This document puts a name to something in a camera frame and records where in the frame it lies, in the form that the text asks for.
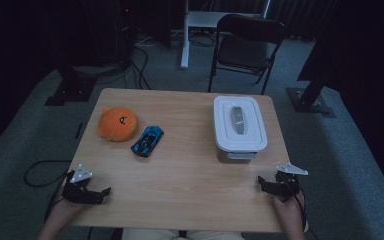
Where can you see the orange plush toy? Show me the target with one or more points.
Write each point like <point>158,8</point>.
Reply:
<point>118,125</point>

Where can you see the white desk frame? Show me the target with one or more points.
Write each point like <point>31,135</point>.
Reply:
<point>186,50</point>

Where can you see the clear plastic storage box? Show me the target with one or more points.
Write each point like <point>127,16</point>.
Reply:
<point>240,156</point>

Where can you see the black stand base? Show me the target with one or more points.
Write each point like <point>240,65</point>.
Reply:
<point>308,100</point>
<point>73,90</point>

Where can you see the blue toy car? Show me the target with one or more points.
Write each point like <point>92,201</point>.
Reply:
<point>147,141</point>

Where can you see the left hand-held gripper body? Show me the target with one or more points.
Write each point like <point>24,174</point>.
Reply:
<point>80,193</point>

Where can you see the person's right hand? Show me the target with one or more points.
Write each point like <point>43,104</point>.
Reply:
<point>291,213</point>

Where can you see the person's beige trousers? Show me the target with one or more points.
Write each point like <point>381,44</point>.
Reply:
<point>146,235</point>

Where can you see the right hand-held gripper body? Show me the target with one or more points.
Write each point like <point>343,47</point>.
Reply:
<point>288,186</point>

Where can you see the dark curtain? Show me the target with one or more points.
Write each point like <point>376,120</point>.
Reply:
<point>296,20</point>

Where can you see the black folding chair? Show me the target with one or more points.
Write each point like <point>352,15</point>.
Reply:
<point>243,50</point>

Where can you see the person's left hand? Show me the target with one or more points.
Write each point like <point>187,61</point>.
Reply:
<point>63,210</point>

